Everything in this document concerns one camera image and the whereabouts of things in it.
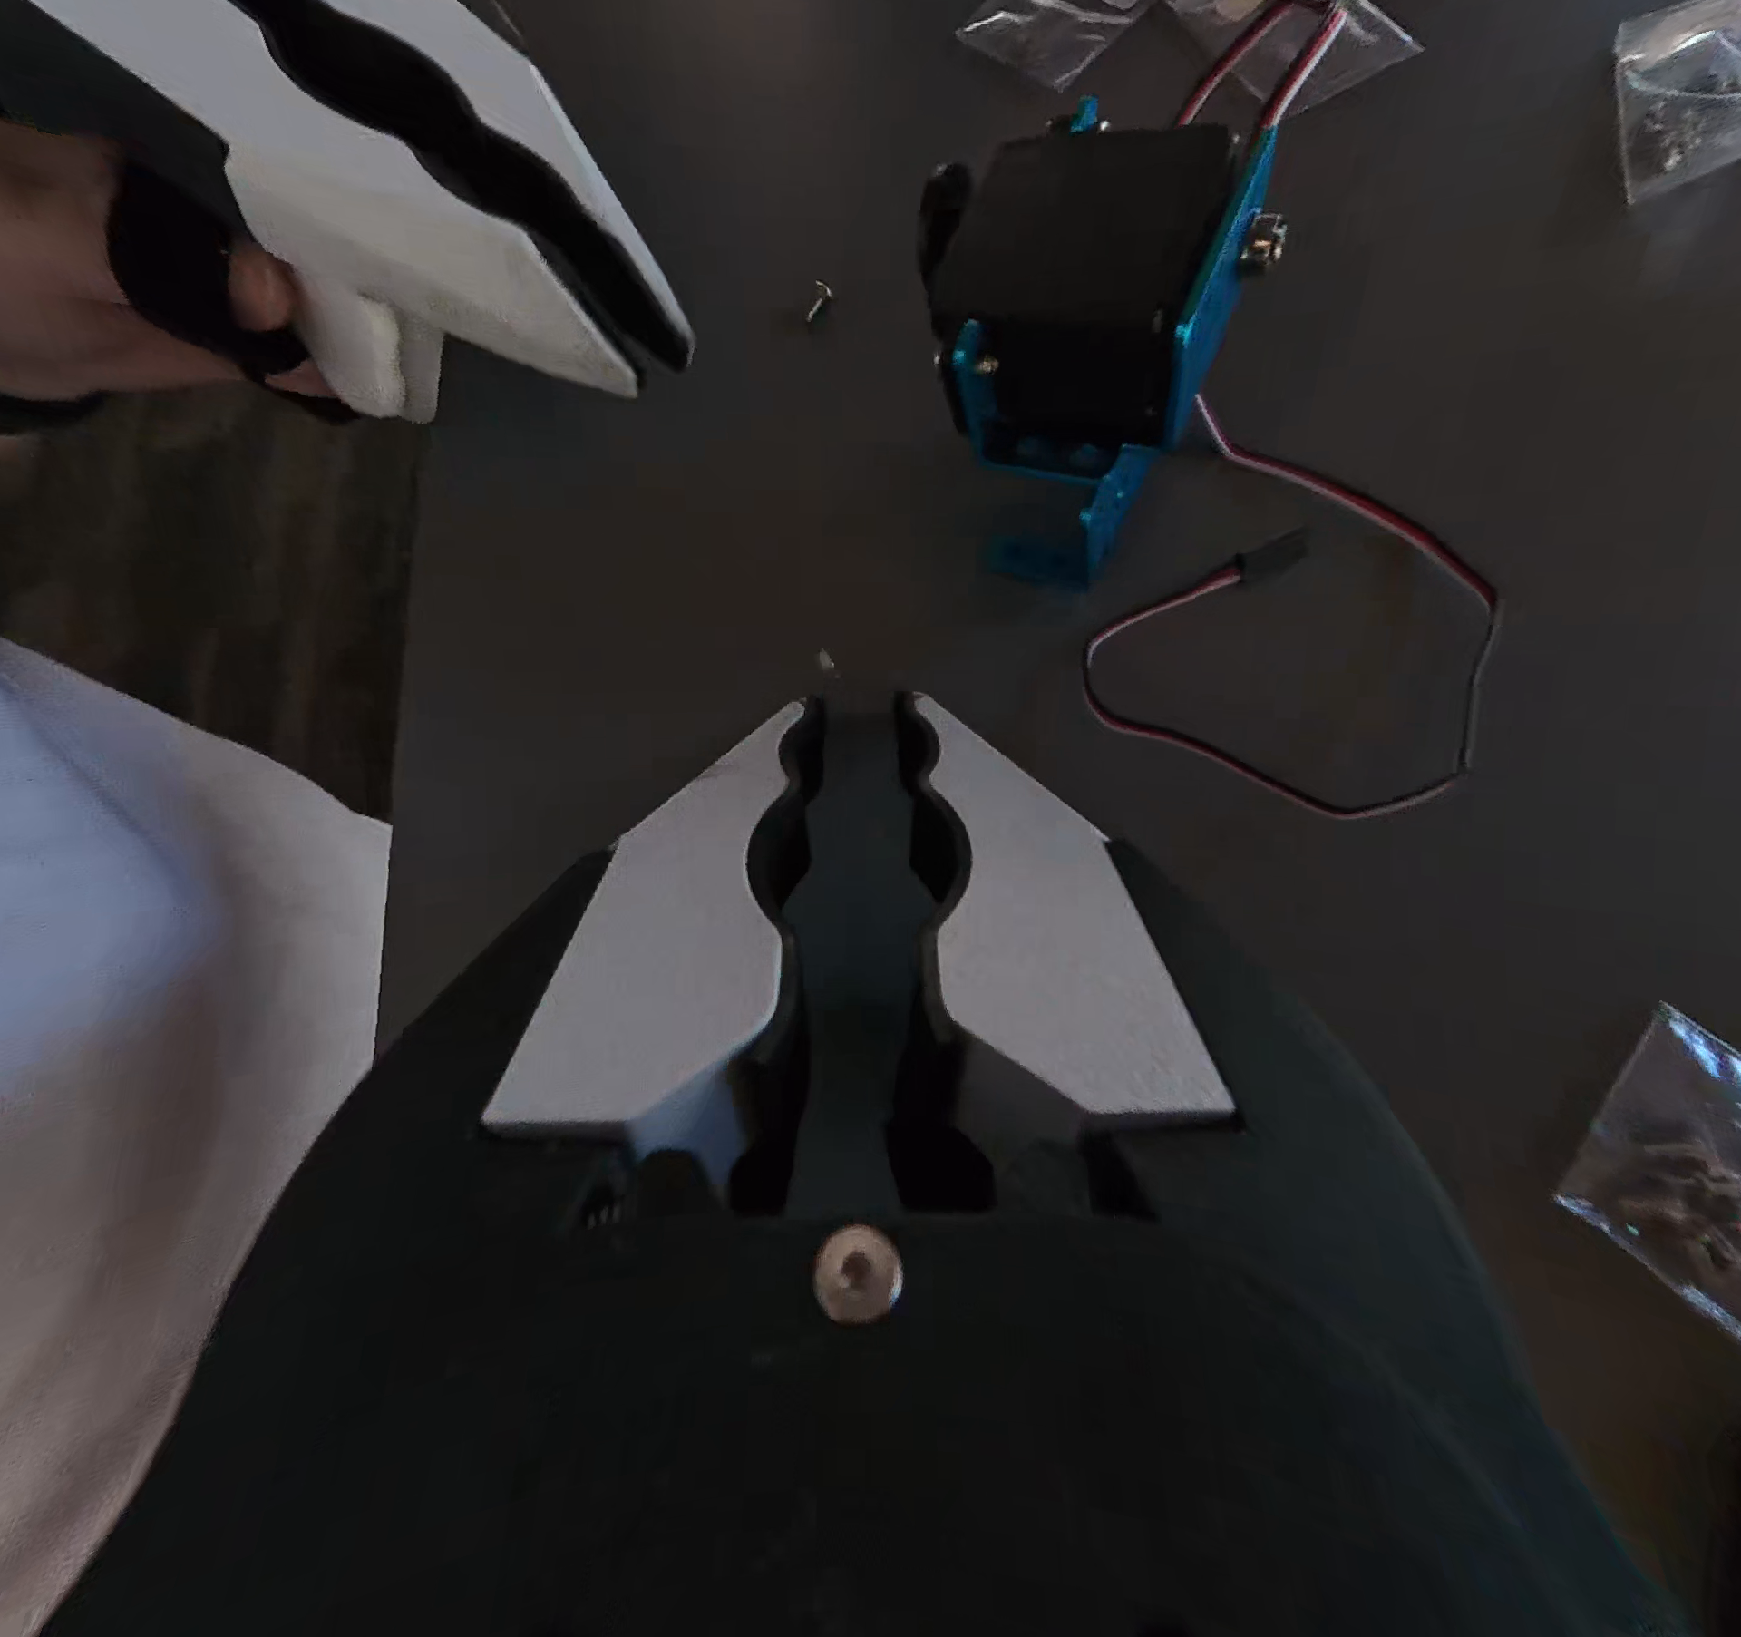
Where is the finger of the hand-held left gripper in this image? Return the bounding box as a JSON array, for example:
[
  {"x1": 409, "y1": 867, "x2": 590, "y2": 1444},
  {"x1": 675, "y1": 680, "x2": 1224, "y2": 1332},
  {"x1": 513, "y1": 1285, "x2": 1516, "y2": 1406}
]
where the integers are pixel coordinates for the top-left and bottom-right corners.
[
  {"x1": 216, "y1": 0, "x2": 697, "y2": 374},
  {"x1": 0, "y1": 0, "x2": 643, "y2": 403}
]

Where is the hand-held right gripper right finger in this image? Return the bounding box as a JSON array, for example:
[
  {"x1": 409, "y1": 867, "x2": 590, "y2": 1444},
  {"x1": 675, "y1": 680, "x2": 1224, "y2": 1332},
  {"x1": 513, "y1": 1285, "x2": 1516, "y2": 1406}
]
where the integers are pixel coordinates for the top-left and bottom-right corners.
[{"x1": 890, "y1": 691, "x2": 1239, "y2": 1136}]

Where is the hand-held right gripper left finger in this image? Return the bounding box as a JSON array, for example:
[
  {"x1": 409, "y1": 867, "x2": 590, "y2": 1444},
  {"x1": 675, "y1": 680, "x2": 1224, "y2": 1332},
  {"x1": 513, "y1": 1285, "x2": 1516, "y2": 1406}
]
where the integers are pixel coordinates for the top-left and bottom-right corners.
[{"x1": 482, "y1": 697, "x2": 828, "y2": 1217}]

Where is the black servo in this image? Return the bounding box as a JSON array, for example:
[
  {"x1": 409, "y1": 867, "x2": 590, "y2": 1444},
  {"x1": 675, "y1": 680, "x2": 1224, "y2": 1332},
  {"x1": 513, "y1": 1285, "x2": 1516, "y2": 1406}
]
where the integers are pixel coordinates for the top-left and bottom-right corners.
[{"x1": 916, "y1": 97, "x2": 1294, "y2": 593}]

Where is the dark grey desk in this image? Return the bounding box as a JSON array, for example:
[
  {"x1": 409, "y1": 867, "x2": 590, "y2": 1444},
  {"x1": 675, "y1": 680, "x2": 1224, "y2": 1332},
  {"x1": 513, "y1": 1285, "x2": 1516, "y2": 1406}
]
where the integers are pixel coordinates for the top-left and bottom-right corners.
[{"x1": 381, "y1": 0, "x2": 1741, "y2": 1637}]

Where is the person's left hand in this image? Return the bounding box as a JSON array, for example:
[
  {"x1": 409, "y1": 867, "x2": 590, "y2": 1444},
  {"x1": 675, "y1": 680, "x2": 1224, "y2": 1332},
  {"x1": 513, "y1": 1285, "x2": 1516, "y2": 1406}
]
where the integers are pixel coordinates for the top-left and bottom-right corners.
[{"x1": 0, "y1": 120, "x2": 341, "y2": 408}]

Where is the white shirt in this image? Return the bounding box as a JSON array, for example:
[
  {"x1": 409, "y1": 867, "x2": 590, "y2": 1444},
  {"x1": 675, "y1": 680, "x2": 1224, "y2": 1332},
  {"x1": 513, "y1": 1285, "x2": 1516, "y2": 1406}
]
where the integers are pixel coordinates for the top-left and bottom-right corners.
[{"x1": 0, "y1": 638, "x2": 396, "y2": 1627}]

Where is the clear bag with silver screws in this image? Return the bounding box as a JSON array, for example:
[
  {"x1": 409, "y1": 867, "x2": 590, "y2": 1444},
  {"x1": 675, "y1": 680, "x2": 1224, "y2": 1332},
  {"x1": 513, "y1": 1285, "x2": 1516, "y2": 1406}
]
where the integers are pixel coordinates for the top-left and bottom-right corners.
[{"x1": 1554, "y1": 1002, "x2": 1741, "y2": 1340}]

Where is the clear bag with dark screws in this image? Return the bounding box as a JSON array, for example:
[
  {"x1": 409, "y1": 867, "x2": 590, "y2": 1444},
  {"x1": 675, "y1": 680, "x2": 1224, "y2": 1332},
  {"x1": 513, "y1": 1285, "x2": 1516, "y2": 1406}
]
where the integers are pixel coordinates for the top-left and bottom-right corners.
[{"x1": 1614, "y1": 0, "x2": 1741, "y2": 208}]

